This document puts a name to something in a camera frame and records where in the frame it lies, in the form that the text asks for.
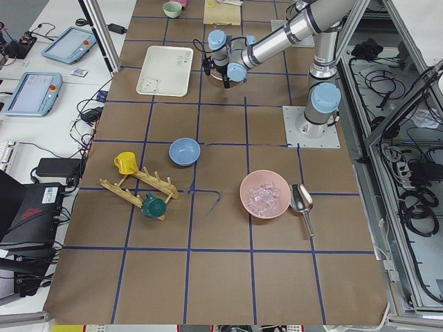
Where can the black cloth bundle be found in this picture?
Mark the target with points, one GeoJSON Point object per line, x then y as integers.
{"type": "Point", "coordinates": [368, 50]}

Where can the cream bear tray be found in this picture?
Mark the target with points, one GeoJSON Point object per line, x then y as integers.
{"type": "Point", "coordinates": [165, 71]}

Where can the light green cup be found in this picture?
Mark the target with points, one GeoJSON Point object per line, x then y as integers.
{"type": "Point", "coordinates": [172, 9]}

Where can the black power adapter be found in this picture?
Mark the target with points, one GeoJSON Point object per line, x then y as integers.
{"type": "Point", "coordinates": [67, 168]}

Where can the yellow mug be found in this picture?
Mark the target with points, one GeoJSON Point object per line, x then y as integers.
{"type": "Point", "coordinates": [126, 162]}

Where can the aluminium frame post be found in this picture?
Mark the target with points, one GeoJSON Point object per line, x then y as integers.
{"type": "Point", "coordinates": [96, 21]}

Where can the small black power brick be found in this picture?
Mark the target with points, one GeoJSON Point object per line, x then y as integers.
{"type": "Point", "coordinates": [115, 28]}

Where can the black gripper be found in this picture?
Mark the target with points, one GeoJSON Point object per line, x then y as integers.
{"type": "Point", "coordinates": [220, 73]}

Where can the brown paper table cover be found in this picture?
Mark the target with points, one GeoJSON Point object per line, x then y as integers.
{"type": "Point", "coordinates": [207, 260]}

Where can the black computer box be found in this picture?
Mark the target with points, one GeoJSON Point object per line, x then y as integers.
{"type": "Point", "coordinates": [28, 213]}

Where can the upper blue teach pendant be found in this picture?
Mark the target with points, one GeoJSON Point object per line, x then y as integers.
{"type": "Point", "coordinates": [70, 46]}

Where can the metal scoop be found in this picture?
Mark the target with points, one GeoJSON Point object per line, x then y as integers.
{"type": "Point", "coordinates": [302, 203]}

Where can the lower blue teach pendant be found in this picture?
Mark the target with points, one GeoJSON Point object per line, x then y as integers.
{"type": "Point", "coordinates": [35, 94]}

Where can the pink bowl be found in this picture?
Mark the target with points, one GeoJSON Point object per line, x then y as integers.
{"type": "Point", "coordinates": [259, 177]}

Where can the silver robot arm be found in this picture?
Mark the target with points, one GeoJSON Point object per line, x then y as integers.
{"type": "Point", "coordinates": [234, 56]}

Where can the white round plate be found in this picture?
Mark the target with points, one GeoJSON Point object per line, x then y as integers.
{"type": "Point", "coordinates": [215, 79]}

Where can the blue teach pendant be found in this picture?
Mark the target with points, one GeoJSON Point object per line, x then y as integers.
{"type": "Point", "coordinates": [35, 94]}
{"type": "Point", "coordinates": [70, 46]}

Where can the blue bowl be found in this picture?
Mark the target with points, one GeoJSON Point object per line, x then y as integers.
{"type": "Point", "coordinates": [184, 151]}

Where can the wooden cutting board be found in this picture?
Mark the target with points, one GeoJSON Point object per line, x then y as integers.
{"type": "Point", "coordinates": [221, 14]}

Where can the dark green mug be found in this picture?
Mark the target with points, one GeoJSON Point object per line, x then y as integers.
{"type": "Point", "coordinates": [153, 207]}

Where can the clear ice cubes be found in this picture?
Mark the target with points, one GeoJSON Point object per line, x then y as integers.
{"type": "Point", "coordinates": [264, 200]}

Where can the white keyboard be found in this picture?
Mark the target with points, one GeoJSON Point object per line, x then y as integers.
{"type": "Point", "coordinates": [8, 152]}

